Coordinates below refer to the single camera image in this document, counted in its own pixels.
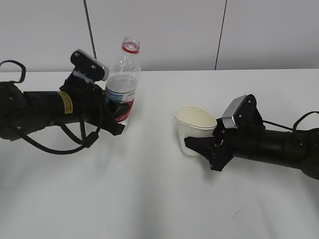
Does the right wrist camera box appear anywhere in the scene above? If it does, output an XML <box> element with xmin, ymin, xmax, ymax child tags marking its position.
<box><xmin>222</xmin><ymin>94</ymin><xmax>257</xmax><ymax>129</ymax></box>

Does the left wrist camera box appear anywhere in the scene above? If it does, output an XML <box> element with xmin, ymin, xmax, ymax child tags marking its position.
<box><xmin>70</xmin><ymin>49</ymin><xmax>109</xmax><ymax>82</ymax></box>

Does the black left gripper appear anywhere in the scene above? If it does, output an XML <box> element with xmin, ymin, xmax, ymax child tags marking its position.
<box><xmin>59</xmin><ymin>72</ymin><xmax>131</xmax><ymax>135</ymax></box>

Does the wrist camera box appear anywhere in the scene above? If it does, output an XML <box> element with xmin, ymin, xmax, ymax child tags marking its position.
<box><xmin>70</xmin><ymin>49</ymin><xmax>109</xmax><ymax>82</ymax></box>
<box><xmin>222</xmin><ymin>94</ymin><xmax>257</xmax><ymax>129</ymax></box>

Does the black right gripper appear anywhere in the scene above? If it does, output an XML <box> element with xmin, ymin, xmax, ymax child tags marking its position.
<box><xmin>184</xmin><ymin>118</ymin><xmax>262</xmax><ymax>171</ymax></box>

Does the white paper cup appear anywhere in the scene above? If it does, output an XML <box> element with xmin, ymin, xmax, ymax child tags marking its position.
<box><xmin>174</xmin><ymin>105</ymin><xmax>217</xmax><ymax>156</ymax></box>

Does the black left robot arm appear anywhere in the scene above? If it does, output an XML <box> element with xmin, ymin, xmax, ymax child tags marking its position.
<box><xmin>0</xmin><ymin>75</ymin><xmax>129</xmax><ymax>141</ymax></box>

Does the clear plastic water bottle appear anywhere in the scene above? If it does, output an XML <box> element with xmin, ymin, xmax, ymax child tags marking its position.
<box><xmin>105</xmin><ymin>36</ymin><xmax>141</xmax><ymax>125</ymax></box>

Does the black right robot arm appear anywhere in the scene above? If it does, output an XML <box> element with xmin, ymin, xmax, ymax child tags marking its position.
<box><xmin>184</xmin><ymin>119</ymin><xmax>319</xmax><ymax>179</ymax></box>

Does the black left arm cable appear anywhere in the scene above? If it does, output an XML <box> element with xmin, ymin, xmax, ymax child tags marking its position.
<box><xmin>0</xmin><ymin>59</ymin><xmax>105</xmax><ymax>155</ymax></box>

